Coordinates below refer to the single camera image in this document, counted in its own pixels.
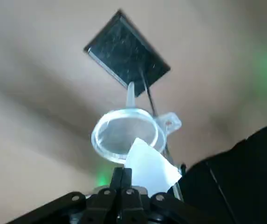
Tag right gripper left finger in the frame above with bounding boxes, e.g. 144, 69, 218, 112
7, 167, 123, 224

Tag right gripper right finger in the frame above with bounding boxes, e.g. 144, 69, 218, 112
123, 167, 218, 224

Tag white filter paper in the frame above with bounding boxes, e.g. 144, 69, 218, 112
124, 137, 182, 195

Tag clear funnel with tab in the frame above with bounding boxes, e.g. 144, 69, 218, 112
90, 81, 183, 164

